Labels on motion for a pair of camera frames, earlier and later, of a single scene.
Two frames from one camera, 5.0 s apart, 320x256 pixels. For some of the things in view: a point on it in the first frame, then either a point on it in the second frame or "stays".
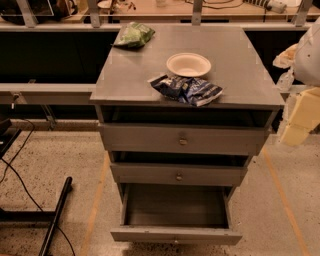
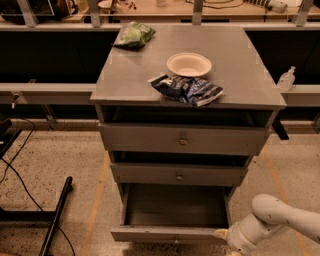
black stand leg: [15, 216] stays
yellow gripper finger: [305, 116] -> [238, 243]
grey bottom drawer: [176, 213] stays
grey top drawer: [182, 139] stays
